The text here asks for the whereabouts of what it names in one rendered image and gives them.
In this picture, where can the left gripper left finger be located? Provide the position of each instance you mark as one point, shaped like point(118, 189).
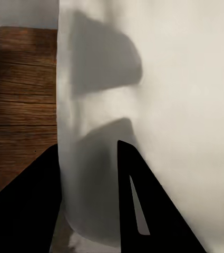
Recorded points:
point(29, 206)

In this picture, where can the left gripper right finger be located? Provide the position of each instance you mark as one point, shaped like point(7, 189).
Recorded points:
point(169, 233)

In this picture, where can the bowl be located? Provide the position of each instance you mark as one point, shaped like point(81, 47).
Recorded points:
point(149, 73)

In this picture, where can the cutting board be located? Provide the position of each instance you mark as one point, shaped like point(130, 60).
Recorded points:
point(28, 125)

